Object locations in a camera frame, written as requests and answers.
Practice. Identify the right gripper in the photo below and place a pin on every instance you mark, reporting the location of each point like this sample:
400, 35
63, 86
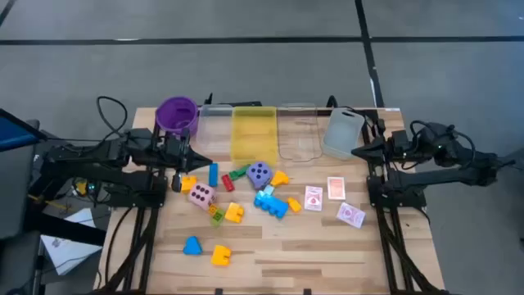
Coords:
393, 153

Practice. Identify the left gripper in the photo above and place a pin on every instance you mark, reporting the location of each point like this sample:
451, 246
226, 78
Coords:
180, 163

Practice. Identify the pink foam dice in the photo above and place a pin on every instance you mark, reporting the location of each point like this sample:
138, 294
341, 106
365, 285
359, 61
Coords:
202, 196

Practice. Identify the red toy brick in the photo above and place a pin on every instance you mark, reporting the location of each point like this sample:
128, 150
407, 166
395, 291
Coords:
228, 183

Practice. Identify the dark green toy brick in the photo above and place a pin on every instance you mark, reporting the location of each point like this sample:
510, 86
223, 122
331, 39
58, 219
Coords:
245, 169

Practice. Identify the small orange toy brick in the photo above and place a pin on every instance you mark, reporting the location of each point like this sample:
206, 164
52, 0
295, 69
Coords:
212, 209

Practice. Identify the lime green toy brick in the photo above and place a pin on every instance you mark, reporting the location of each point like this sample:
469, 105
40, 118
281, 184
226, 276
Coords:
218, 218

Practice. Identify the purple foam dice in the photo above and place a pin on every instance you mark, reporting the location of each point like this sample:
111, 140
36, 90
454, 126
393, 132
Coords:
260, 175

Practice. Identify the small teal toy brick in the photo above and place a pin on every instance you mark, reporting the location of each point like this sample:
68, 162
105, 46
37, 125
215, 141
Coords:
269, 190

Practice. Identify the large blue toy brick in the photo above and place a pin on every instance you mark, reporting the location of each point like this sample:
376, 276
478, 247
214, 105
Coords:
270, 204

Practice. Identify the blue heart-shaped toy brick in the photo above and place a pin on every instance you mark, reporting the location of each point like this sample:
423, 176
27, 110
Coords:
192, 246

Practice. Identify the small yellow toy brick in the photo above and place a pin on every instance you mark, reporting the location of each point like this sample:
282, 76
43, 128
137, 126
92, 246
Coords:
294, 205

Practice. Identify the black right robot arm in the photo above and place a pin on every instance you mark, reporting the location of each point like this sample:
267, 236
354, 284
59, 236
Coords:
430, 178

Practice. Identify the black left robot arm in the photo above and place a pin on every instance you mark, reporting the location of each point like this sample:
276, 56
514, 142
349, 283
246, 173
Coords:
139, 186

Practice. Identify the white frosted plastic bin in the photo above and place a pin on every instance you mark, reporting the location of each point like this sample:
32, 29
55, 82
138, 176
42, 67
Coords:
341, 135

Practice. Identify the small clear plastic bin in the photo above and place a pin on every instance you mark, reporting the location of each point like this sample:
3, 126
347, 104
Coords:
215, 127

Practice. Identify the purple plastic bucket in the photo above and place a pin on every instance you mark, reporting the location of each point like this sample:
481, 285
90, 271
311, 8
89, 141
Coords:
176, 112

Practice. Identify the yellow translucent plastic bin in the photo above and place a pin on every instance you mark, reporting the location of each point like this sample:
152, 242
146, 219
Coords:
254, 139

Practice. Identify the large clear plastic bin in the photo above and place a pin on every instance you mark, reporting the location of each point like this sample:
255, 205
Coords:
299, 131

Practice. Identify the yellow plug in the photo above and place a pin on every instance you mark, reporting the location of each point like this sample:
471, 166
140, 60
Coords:
81, 187

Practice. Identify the white paper sheets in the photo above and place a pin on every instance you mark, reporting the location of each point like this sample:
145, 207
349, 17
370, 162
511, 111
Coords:
69, 250

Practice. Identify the blue screen monitor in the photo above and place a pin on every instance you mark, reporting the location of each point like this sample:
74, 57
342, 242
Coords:
16, 131

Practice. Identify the dark grey cabinet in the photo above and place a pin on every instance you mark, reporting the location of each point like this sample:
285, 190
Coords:
16, 192

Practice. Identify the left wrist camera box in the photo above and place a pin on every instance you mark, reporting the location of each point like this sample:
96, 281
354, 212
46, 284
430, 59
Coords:
174, 145

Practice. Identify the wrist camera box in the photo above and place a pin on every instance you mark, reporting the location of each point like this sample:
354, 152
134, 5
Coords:
400, 137
174, 145

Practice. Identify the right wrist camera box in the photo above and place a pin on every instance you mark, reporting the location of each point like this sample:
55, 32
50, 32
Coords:
400, 137

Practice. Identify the black frame cross bar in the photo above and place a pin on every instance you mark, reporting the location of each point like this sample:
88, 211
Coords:
241, 104

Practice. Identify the black aluminium frame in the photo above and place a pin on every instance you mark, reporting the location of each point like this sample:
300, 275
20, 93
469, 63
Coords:
150, 246
386, 246

